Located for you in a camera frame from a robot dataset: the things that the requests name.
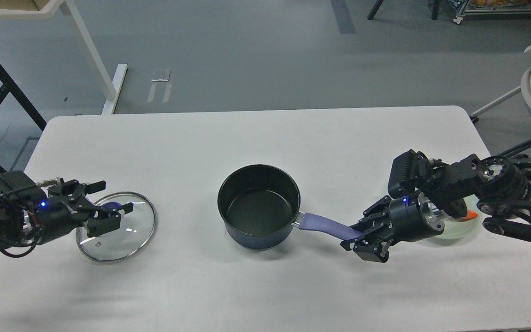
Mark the orange toy carrot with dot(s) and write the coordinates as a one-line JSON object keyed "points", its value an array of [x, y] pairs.
{"points": [[470, 215]]}

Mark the translucent green plate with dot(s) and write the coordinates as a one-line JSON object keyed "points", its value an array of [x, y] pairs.
{"points": [[457, 228]]}

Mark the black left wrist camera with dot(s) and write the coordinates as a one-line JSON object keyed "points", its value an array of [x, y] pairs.
{"points": [[18, 188]]}

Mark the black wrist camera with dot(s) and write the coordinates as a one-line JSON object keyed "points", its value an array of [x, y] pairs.
{"points": [[410, 171], [18, 188]]}

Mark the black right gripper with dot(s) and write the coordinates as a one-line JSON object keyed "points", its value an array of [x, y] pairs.
{"points": [[387, 221]]}

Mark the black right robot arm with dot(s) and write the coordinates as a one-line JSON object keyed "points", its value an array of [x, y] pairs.
{"points": [[423, 192]]}

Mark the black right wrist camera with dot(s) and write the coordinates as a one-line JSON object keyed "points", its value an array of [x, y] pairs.
{"points": [[410, 171]]}

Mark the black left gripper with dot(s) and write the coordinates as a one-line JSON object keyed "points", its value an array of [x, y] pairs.
{"points": [[58, 214]]}

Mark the wheeled metal cart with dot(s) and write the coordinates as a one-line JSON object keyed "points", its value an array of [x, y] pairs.
{"points": [[465, 8]]}

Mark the glass lid purple knob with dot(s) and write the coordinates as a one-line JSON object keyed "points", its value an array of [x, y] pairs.
{"points": [[136, 229]]}

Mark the dark blue saucepan purple handle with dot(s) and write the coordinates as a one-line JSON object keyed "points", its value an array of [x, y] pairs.
{"points": [[260, 205]]}

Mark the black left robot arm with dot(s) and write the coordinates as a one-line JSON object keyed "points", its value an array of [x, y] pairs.
{"points": [[18, 232]]}

